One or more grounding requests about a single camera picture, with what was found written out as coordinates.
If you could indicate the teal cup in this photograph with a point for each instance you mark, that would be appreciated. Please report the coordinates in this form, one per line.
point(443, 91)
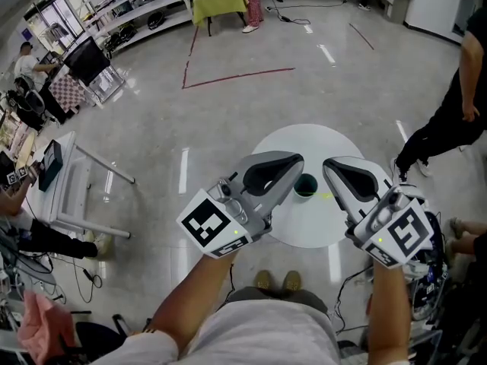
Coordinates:
point(306, 183)

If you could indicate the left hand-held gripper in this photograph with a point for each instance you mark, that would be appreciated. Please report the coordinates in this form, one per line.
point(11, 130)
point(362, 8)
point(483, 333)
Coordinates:
point(207, 223)

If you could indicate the dark teal box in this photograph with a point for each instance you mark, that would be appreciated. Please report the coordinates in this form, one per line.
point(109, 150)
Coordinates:
point(51, 165)

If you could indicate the round wooden board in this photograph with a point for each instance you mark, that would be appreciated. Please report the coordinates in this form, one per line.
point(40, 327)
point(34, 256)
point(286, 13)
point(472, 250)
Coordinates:
point(26, 150)

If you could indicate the checked cloth table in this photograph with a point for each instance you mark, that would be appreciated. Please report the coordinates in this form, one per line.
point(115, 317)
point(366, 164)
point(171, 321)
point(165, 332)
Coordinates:
point(68, 91)

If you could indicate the black monitor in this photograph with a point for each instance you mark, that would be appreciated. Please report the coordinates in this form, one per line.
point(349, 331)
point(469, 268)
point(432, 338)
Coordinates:
point(86, 61)

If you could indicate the person's left forearm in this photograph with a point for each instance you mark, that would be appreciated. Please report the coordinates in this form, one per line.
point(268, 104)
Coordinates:
point(186, 302)

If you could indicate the person's right tan shoe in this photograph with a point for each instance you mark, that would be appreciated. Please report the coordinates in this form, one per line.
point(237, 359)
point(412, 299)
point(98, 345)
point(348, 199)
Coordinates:
point(292, 281)

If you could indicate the round white table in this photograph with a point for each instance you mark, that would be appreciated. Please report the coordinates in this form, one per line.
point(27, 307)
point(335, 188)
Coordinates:
point(312, 143)

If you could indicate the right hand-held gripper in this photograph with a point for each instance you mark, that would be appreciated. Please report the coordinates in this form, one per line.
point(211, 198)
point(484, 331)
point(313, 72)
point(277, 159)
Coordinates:
point(407, 230)

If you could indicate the white shelving unit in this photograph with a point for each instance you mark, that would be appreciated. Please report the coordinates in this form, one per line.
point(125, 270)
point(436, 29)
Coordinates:
point(141, 17)

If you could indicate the yellow-green cloth table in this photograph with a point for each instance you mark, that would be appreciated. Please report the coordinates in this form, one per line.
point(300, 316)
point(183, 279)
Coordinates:
point(218, 0)

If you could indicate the person's white shirt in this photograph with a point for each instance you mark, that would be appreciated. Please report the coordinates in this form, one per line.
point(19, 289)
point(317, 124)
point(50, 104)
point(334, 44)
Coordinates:
point(258, 337)

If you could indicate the yellow-green straw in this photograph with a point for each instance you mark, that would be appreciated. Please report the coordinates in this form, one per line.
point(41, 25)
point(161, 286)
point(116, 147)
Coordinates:
point(308, 193)

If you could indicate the person's right forearm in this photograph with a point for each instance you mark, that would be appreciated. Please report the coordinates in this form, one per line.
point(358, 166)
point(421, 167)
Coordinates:
point(390, 310)

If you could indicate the pink cloth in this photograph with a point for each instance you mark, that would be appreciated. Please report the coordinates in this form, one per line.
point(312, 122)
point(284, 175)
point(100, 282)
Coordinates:
point(42, 325)

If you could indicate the person's tan shoe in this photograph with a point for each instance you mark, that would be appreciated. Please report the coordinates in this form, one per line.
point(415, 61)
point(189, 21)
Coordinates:
point(292, 281)
point(265, 281)

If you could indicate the person's left tan shoe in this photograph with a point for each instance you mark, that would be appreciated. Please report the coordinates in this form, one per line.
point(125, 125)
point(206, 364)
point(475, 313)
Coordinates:
point(265, 281)

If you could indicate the person's olive trousers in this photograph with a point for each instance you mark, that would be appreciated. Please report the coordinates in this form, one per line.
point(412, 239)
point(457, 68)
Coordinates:
point(258, 295)

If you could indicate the white desk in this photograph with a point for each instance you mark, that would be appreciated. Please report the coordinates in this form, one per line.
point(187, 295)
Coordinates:
point(42, 204)

